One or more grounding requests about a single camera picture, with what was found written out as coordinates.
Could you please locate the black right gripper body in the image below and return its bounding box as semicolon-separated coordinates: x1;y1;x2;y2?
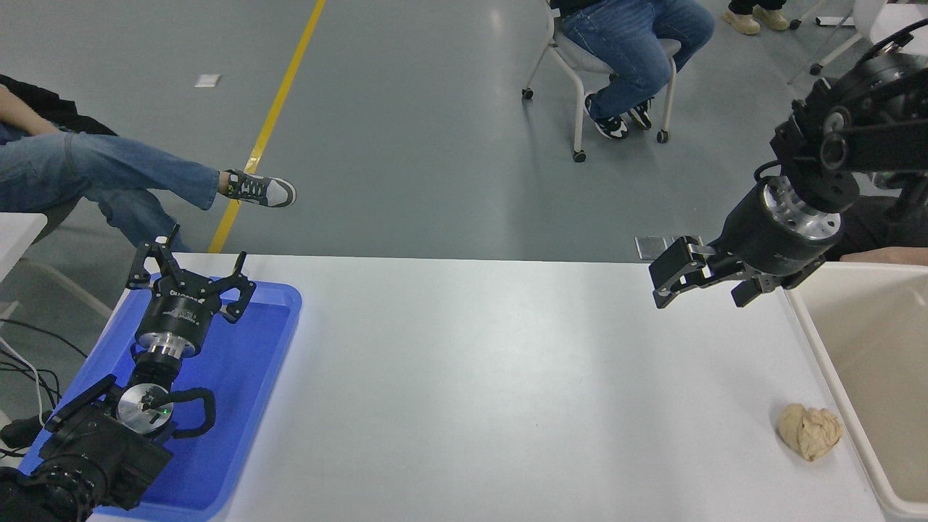
716;183;845;276

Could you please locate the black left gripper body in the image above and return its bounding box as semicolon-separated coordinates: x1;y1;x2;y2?
138;281;223;343

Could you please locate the person's hand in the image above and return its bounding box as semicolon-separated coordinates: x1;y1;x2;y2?
840;246;928;265

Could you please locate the person beside bin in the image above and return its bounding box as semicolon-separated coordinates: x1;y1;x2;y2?
826;192;928;262

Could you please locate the blue plastic tray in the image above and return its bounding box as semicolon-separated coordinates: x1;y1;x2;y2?
18;279;302;521

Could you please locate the seated person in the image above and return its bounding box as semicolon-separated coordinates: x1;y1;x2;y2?
0;72;297;252

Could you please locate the large pale bin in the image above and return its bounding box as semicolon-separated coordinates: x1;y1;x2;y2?
783;260;928;521

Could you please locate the small white table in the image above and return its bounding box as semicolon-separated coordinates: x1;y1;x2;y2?
0;214;113;323

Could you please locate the crumpled tan paper ball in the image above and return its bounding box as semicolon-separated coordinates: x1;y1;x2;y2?
777;404;844;463

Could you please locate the white wheeled chair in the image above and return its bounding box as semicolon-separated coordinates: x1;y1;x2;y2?
521;14;683;162

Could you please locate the standing person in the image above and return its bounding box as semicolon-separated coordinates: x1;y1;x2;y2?
724;0;791;36

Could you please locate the person on white chair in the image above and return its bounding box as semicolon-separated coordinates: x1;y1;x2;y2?
551;0;717;140

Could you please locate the black cable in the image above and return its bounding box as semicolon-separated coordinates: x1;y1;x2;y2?
0;319;89;407

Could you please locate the white cable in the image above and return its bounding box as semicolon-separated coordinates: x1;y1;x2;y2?
0;336;46;423

